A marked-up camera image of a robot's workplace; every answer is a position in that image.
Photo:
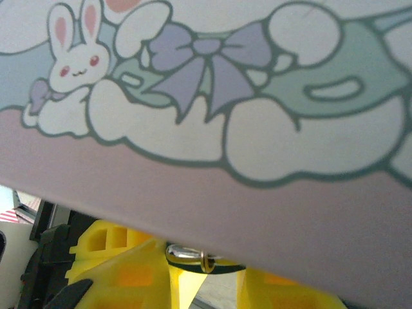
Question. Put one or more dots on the pastel cartoon print tin box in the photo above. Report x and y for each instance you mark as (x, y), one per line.
(193, 193)

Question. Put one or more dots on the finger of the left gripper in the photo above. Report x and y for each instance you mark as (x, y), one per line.
(96, 238)

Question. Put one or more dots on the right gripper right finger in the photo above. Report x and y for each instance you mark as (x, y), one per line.
(283, 296)

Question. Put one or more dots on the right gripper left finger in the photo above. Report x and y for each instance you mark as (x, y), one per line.
(135, 289)

